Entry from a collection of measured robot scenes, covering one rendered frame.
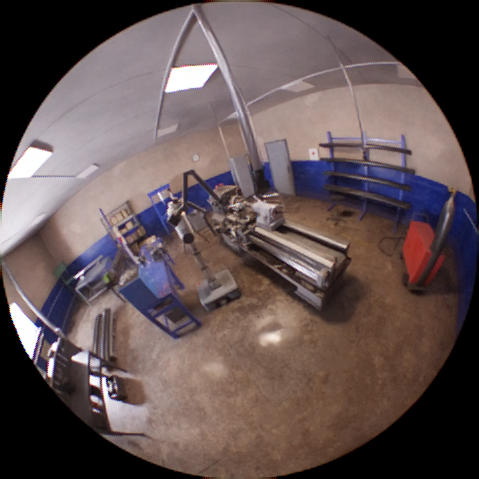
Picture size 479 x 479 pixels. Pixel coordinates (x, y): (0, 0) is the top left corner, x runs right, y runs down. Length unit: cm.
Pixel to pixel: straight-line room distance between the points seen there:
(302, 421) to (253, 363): 99
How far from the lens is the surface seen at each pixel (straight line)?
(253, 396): 204
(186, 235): 189
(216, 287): 245
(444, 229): 244
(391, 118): 433
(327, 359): 207
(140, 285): 186
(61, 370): 314
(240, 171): 648
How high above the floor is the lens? 200
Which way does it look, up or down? 31 degrees down
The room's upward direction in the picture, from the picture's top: 19 degrees counter-clockwise
